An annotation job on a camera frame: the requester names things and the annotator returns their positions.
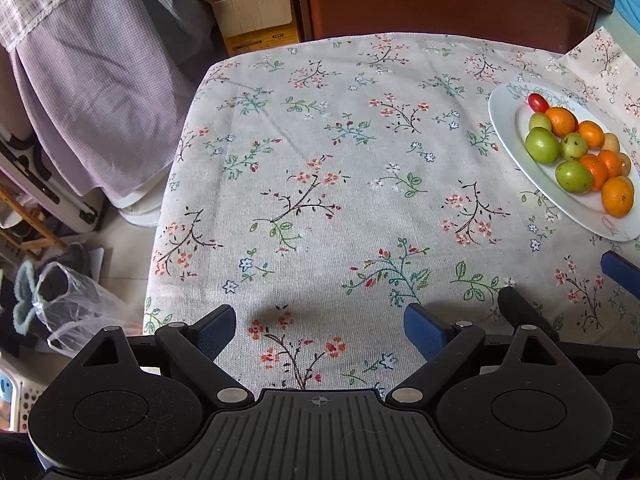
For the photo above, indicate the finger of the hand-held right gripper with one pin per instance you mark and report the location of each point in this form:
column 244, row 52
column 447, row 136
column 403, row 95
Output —
column 622, row 270
column 525, row 310

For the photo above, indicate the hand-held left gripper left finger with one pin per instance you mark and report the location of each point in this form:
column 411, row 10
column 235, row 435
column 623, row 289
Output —
column 215, row 332

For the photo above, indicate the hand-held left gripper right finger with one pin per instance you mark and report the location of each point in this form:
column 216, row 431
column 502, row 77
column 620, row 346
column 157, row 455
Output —
column 425, row 332

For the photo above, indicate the mandarin orange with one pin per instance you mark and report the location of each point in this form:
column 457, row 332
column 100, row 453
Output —
column 611, row 162
column 591, row 133
column 594, row 172
column 561, row 121
column 617, row 196

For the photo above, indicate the small tan longan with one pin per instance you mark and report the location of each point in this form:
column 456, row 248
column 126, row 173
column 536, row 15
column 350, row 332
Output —
column 625, row 161

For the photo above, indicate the large tan longan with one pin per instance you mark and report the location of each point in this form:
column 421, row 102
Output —
column 610, row 142

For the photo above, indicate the green jujube dark spot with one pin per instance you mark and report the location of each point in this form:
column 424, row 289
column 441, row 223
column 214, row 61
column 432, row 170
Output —
column 573, row 146

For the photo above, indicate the small green jujube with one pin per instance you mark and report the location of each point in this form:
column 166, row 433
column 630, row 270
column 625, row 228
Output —
column 539, row 121

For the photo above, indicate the white plate grey floral rim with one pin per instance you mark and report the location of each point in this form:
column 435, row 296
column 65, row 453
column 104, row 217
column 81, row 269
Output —
column 510, row 120

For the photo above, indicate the red cherry tomato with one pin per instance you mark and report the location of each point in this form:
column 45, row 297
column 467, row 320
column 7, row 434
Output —
column 537, row 102

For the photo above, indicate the clear plastic bag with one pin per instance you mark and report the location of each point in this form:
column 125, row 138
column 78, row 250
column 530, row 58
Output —
column 80, row 315

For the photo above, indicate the white round fan base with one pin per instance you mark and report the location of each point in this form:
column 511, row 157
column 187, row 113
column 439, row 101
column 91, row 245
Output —
column 137, row 210

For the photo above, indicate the grey slipper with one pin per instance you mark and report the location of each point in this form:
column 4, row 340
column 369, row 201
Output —
column 72, row 260

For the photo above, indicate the teal fuzzy slipper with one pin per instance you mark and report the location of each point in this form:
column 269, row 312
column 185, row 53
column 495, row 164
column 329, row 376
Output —
column 25, row 305

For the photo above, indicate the floral beige tablecloth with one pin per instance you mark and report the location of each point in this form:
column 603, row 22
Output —
column 325, row 160

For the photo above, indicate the white perforated basket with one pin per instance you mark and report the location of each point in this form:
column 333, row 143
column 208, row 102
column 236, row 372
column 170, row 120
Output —
column 22, row 400

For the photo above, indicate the wooden rack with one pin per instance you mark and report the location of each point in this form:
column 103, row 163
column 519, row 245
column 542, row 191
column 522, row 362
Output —
column 30, row 235

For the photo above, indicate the white folding table black brackets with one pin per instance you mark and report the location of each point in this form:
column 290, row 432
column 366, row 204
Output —
column 45, row 185

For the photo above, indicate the purple checked fabric cover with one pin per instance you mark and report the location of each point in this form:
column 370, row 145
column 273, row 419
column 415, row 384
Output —
column 90, row 100

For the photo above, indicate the dark wooden cabinet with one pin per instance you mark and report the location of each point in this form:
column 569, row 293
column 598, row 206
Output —
column 450, row 0

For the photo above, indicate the open cardboard box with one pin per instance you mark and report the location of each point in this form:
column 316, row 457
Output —
column 255, row 15

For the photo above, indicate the grey-blue checked cloth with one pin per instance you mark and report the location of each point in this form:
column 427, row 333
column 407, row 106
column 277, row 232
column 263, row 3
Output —
column 170, row 10

